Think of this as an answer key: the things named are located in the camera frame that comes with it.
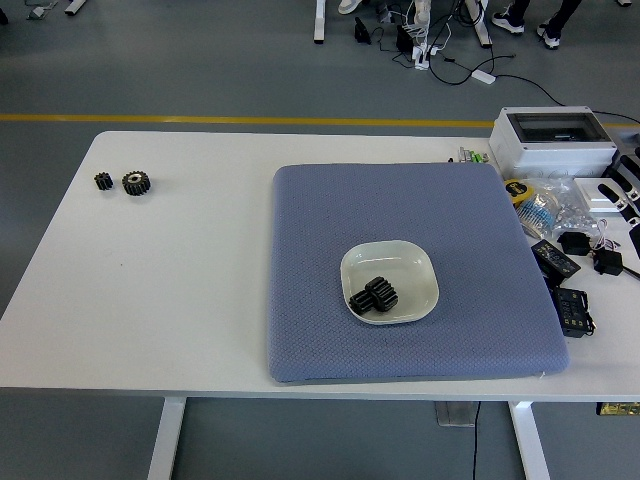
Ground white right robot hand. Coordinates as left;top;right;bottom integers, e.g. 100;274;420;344
597;146;640;229

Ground large black gear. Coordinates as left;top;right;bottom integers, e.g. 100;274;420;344
121;170;152;197
364;276;400;314

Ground clear bag of metal parts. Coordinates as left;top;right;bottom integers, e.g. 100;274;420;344
519;178;606;236

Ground small black adapter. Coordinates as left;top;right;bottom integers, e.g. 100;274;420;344
557;230;595;256

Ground blue resistor strip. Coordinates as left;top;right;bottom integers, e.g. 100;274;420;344
517;194;556;236

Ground black digital display panel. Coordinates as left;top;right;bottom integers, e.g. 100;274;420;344
530;239;582;279

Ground black digital controller module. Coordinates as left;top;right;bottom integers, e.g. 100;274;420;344
549;287;597;339

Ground small green terminal connectors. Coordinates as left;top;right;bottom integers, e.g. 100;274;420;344
447;146;490;164

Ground yellow black label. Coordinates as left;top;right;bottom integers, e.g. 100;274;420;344
595;402;640;416

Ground white desk leg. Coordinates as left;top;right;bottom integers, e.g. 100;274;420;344
313;0;327;44
464;0;494;49

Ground white square dish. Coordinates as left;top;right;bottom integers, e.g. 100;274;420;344
340;240;441;326

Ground white table leg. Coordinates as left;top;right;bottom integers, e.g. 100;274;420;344
508;401;551;480
147;397;187;480

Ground blue-grey textured mat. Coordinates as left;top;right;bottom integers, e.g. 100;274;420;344
264;162;571;385

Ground grey block under table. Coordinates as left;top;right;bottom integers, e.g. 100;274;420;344
434;401;476;427

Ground white switch panel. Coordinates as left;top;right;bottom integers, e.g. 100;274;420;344
572;177;634;214

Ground red white wire bundle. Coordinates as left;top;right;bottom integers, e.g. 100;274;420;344
592;218;621;251

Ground black adapter with cord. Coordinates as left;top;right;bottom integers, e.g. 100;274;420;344
593;249;640;279

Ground grey electrical enclosure box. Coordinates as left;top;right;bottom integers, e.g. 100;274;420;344
488;105;620;180

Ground black floor cable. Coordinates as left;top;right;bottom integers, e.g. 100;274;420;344
428;49;640;126

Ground black hanging cable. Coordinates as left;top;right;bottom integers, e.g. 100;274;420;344
471;401;482;480

